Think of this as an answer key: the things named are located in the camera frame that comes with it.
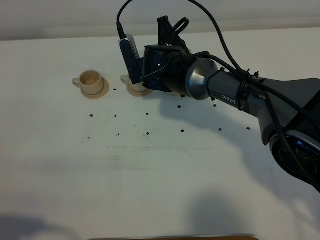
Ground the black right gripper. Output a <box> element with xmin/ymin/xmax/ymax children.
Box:
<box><xmin>141</xmin><ymin>16</ymin><xmax>197</xmax><ymax>96</ymax></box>

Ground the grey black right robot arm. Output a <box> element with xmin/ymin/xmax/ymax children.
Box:
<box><xmin>141</xmin><ymin>16</ymin><xmax>320</xmax><ymax>190</ymax></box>

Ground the beige teapot saucer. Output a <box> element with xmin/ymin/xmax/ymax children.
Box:
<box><xmin>169</xmin><ymin>92</ymin><xmax>185</xmax><ymax>98</ymax></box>

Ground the beige middle teacup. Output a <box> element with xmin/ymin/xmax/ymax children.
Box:
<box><xmin>120</xmin><ymin>75</ymin><xmax>147</xmax><ymax>92</ymax></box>

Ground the beige teacup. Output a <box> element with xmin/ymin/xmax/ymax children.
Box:
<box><xmin>120</xmin><ymin>75</ymin><xmax>147</xmax><ymax>92</ymax></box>
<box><xmin>72</xmin><ymin>70</ymin><xmax>104</xmax><ymax>96</ymax></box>

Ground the beige middle cup saucer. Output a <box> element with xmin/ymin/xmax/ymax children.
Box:
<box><xmin>126</xmin><ymin>84</ymin><xmax>153</xmax><ymax>97</ymax></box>

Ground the beige cup saucer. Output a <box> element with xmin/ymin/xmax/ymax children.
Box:
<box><xmin>126</xmin><ymin>84</ymin><xmax>153</xmax><ymax>97</ymax></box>
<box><xmin>80</xmin><ymin>79</ymin><xmax>110</xmax><ymax>100</ymax></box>

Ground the beige left cup saucer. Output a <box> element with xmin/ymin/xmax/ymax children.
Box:
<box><xmin>80</xmin><ymin>79</ymin><xmax>110</xmax><ymax>100</ymax></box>

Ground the beige left teacup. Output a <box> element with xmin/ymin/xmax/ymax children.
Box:
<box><xmin>72</xmin><ymin>70</ymin><xmax>104</xmax><ymax>96</ymax></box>

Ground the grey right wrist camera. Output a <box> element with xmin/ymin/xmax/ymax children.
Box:
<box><xmin>119</xmin><ymin>34</ymin><xmax>143</xmax><ymax>85</ymax></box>

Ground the black camera cable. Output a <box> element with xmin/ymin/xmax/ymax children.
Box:
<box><xmin>116</xmin><ymin>0</ymin><xmax>320</xmax><ymax>193</ymax></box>

